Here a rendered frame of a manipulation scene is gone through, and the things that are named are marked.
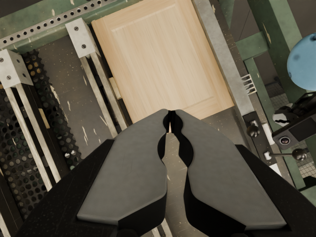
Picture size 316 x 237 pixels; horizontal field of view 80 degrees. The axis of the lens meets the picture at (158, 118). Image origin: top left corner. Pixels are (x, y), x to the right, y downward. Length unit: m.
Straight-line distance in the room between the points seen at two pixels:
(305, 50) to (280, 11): 0.57
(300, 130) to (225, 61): 0.34
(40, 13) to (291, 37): 0.89
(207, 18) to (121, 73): 0.37
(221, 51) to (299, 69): 0.46
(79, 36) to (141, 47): 0.21
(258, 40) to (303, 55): 0.59
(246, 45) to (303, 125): 0.44
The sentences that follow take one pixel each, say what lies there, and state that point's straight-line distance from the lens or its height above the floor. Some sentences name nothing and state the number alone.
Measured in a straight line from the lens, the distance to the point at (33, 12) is 0.88.
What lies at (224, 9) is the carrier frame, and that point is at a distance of 1.17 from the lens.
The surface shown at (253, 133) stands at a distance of 0.63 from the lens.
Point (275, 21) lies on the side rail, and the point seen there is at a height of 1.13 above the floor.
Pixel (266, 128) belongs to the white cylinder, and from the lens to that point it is 0.80.
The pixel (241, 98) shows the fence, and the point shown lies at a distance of 0.75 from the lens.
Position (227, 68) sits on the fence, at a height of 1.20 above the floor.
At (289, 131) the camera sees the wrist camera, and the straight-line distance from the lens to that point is 0.56.
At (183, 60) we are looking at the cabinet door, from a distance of 0.74.
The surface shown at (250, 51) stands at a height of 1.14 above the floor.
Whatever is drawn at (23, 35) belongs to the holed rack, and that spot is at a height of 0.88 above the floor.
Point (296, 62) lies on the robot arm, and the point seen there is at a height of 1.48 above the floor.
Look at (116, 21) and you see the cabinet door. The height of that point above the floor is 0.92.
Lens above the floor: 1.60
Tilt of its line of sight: 30 degrees down
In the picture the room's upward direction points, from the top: 157 degrees clockwise
